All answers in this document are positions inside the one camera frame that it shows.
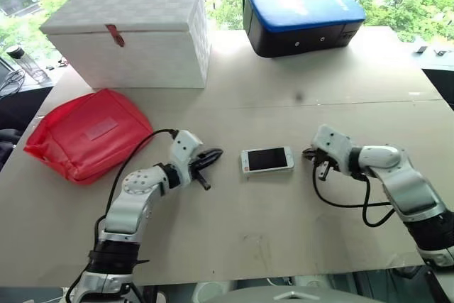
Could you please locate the red fabric pouch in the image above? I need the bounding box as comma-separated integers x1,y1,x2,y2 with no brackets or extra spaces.
23,88,154,185

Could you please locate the clear water bottle black cap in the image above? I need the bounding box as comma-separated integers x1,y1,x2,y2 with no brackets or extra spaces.
6,44,51,86

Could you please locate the grey rounded shape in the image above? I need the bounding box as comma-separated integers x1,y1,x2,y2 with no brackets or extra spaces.
216,285,359,303

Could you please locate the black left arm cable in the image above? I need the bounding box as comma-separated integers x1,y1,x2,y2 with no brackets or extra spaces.
65,128,178,300

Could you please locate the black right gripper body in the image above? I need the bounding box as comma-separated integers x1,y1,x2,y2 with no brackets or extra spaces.
311,150,338,182

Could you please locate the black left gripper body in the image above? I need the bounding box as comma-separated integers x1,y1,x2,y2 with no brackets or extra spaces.
189,151,214,191

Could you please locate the red leather box strap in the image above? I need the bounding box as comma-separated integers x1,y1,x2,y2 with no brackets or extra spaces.
104,23,126,48

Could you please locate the blue and black hard case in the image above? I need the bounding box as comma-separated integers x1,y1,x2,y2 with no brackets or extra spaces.
243,0,367,58

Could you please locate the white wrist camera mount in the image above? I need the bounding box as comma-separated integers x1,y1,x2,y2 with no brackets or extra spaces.
311,124,353,177
169,130,204,187

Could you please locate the thin dark cable bundle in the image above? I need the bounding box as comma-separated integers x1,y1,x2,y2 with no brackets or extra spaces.
0,67,26,99

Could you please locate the white smartphone with black screen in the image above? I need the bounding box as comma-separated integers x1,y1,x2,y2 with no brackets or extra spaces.
240,146,296,175

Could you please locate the white woven storage box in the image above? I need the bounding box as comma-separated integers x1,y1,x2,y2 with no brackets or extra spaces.
39,0,213,90

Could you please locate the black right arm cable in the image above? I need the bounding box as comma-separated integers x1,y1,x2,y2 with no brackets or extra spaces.
311,160,397,228

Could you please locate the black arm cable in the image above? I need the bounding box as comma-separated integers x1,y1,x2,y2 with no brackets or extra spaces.
65,128,178,300
311,160,397,228

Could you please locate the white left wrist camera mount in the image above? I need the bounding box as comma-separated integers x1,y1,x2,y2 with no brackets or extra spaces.
169,130,204,187

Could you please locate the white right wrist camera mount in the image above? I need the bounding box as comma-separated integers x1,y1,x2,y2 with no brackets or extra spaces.
311,124,353,177

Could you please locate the black side table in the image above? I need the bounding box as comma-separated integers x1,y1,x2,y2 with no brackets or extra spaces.
0,57,55,141

